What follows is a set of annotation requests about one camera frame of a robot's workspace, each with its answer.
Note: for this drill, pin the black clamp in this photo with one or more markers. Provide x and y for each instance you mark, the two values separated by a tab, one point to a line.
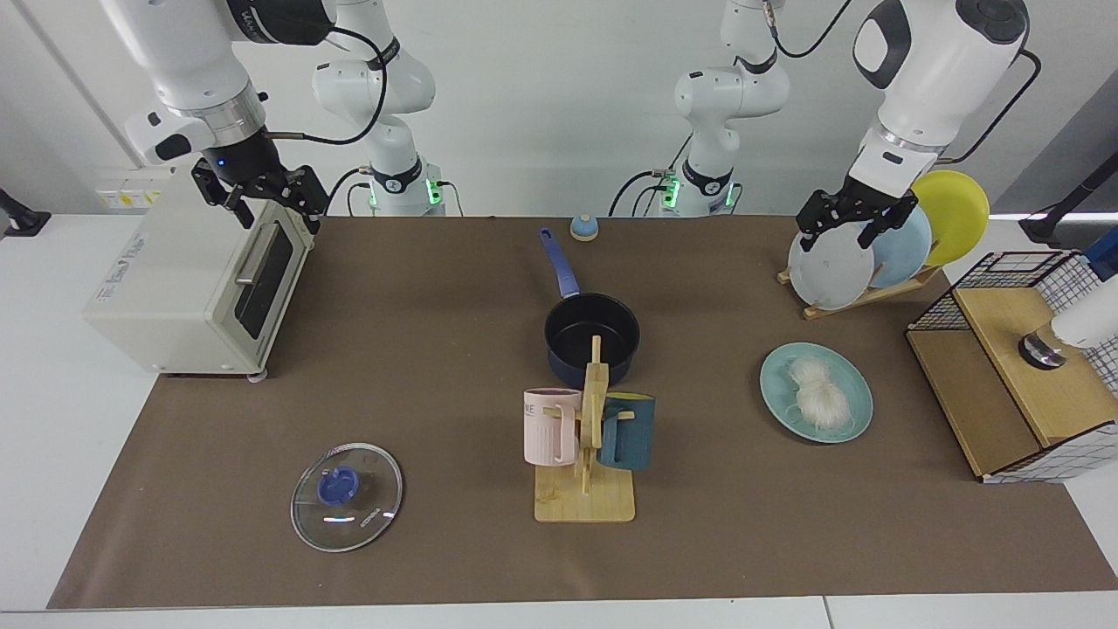
22	218

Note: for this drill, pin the grey plate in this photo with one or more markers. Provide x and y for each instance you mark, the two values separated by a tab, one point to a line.
830	275

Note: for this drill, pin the yellow plate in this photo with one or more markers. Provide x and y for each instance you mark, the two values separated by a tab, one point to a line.
956	214

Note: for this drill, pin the light blue plate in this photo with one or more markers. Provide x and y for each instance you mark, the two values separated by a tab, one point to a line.
904	255

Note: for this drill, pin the white pole with metal end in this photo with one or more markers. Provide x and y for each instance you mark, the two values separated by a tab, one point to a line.
1087	325

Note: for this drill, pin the brown table cloth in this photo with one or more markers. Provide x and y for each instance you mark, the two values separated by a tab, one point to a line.
393	367

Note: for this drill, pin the dark teal cup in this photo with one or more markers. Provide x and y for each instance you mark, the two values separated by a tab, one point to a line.
633	437

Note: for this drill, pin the wooden cup stand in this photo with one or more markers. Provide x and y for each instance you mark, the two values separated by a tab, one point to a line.
585	502

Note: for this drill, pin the small blue round thing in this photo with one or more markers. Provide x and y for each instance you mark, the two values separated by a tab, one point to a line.
584	229

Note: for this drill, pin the pink cup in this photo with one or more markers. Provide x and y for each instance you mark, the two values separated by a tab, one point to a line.
541	432

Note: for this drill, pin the blue object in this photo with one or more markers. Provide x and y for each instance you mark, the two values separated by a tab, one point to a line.
1105	258

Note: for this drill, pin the wooden plate rack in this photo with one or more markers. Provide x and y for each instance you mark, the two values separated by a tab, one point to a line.
873	297

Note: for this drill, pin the white wall socket strip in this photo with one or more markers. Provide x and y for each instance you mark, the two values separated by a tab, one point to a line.
131	196

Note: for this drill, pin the teal round plate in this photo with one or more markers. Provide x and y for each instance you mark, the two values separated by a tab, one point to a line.
774	381

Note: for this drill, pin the glass lid with blue knob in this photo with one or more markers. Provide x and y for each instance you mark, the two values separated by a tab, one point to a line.
367	515

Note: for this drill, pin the white vermicelli bundle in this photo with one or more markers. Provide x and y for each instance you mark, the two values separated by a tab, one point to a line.
818	395

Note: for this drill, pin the pale toaster oven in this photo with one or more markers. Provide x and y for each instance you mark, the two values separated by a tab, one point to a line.
157	288

